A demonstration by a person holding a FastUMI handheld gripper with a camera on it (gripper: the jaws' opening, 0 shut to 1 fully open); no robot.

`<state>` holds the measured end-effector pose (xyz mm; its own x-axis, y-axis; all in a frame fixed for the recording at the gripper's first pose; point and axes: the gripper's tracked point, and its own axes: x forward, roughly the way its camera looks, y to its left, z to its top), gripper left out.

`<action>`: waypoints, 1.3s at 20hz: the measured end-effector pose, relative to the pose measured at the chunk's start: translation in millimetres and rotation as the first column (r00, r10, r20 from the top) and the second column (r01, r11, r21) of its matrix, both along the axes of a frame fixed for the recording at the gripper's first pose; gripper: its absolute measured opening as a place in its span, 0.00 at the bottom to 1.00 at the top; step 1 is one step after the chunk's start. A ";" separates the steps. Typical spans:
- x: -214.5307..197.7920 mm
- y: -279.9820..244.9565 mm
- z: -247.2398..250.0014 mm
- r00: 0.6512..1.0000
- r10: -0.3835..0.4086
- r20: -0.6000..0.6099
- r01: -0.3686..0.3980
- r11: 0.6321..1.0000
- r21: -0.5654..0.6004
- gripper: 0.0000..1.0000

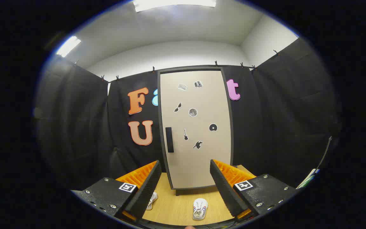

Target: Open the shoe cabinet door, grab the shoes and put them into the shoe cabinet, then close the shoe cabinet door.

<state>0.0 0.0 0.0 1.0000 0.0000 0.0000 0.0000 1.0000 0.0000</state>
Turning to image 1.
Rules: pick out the white striped canvas shoe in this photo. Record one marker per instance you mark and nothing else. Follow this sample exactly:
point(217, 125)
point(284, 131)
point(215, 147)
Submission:
point(200, 210)
point(152, 200)

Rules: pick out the narrow ceiling light strip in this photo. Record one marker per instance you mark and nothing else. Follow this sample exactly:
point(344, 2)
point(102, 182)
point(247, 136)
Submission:
point(68, 46)

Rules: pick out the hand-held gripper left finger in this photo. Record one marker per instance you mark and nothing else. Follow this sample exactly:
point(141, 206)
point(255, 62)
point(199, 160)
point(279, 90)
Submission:
point(145, 194)

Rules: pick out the grey shoe cabinet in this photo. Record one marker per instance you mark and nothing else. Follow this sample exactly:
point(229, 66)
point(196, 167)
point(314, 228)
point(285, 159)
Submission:
point(183, 191)

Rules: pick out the black backdrop cloth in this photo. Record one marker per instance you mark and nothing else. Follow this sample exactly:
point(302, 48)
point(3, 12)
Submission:
point(265, 127)

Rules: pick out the row of black cloth clips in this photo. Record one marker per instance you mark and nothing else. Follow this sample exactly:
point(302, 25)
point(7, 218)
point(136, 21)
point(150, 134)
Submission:
point(215, 63)

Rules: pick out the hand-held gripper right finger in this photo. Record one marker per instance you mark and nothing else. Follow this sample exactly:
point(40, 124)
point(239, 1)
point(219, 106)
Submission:
point(226, 190)

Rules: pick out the wide ceiling light panel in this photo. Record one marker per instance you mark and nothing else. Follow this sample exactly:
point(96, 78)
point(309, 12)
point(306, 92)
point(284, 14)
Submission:
point(173, 3)

